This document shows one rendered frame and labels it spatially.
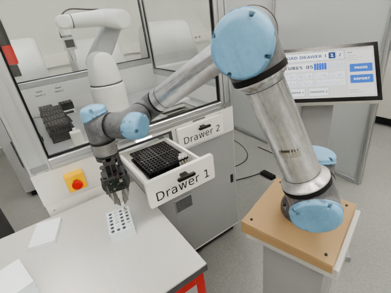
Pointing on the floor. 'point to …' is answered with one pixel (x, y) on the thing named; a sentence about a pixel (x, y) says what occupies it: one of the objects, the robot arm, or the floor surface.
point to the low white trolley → (109, 252)
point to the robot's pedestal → (299, 268)
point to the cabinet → (192, 197)
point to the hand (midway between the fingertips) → (121, 200)
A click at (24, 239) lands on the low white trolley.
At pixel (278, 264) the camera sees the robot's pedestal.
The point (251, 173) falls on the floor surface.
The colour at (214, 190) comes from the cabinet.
